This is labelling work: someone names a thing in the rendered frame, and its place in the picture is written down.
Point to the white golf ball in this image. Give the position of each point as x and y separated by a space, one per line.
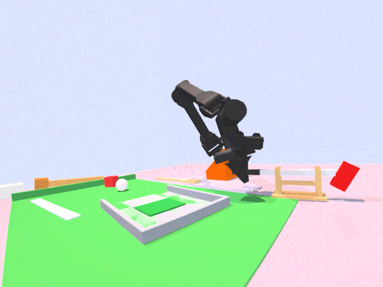
121 184

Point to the small white cube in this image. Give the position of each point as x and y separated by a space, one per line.
6 190

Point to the white flat strip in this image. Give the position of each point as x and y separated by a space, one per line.
55 209

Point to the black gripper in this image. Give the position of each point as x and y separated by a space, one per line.
238 160

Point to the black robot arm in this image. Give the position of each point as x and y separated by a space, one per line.
229 113

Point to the green putting mat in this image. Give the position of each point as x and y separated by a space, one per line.
223 249

